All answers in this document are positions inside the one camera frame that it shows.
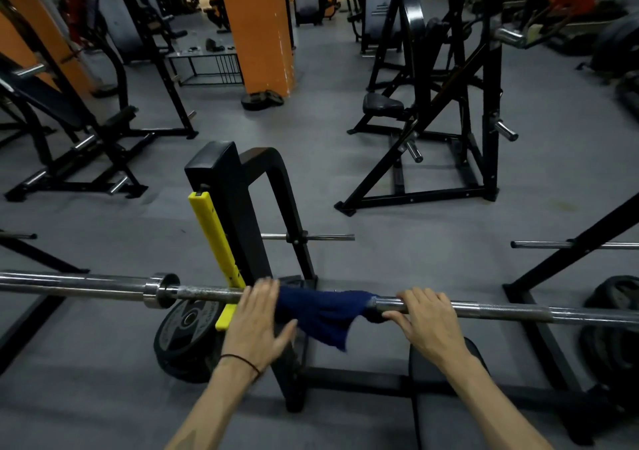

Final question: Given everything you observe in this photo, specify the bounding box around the person's left hand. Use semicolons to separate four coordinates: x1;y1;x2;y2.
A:
221;278;299;378

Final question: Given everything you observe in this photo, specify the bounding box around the person's right hand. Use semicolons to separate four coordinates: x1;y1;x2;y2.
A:
381;287;473;373

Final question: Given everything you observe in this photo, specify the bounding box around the steel barbell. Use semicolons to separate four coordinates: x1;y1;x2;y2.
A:
0;270;639;331

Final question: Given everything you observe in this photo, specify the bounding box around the blue cleaning cloth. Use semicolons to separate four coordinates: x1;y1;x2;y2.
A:
274;286;385;353

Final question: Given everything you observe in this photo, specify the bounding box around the person's left forearm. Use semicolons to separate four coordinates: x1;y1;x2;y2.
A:
163;359;260;450

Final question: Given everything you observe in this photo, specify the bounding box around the person's right forearm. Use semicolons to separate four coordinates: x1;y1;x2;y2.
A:
441;357;555;450

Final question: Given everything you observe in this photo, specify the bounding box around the black weight plate white lettering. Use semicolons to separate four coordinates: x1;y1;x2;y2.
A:
153;300;226;385

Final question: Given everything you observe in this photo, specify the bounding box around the yellow bar hook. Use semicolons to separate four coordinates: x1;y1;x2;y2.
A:
187;190;246;332

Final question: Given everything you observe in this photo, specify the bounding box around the black bench press rack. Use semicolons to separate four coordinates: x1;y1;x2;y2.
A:
183;140;639;445

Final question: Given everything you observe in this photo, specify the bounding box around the large black weight plate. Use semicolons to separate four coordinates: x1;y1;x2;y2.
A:
578;274;639;391

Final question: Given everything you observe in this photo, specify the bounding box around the black and red lever machine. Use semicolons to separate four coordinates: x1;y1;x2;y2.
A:
333;0;595;218

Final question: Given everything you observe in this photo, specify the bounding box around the black incline bench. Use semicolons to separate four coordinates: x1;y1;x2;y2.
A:
0;50;150;204

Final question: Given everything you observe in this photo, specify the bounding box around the black squat rack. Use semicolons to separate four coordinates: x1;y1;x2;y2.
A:
124;0;200;140

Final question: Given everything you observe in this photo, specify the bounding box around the wide orange pillar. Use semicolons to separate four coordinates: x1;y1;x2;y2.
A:
215;0;296;99

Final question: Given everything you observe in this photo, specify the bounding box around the black elliptical trainer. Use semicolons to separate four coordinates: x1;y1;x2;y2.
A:
576;13;639;84

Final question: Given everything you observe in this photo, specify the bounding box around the narrow orange pillar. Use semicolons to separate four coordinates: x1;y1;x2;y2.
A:
0;0;93;96

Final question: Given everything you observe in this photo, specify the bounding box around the black hair tie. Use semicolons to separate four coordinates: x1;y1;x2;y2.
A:
218;353;262;378

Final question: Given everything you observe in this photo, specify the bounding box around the black rack base frame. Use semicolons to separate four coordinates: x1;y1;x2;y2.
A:
0;230;91;375

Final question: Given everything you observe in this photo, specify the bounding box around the black wire frame table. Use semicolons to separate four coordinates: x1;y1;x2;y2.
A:
167;45;246;88

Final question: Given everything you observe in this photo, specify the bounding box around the black plate-loaded machine frame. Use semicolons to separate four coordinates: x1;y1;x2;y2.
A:
367;0;430;91

